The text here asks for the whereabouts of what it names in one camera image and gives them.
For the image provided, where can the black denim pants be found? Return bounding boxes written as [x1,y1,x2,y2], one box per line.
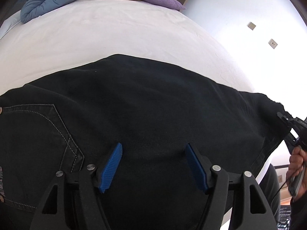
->
[1,55,289,229]

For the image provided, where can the right hand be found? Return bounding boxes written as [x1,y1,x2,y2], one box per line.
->
[286,146,306,202]

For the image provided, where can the wall socket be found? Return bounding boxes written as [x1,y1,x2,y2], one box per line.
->
[268,39,278,49]
[248,22,256,30]

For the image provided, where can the white bed mattress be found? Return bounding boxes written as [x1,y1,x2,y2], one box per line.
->
[1,0,251,93]

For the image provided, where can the purple cushion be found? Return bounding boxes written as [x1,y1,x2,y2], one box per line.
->
[143,0,185,10]

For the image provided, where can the white pillow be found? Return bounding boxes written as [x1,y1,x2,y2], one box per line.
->
[0,10,21,39]

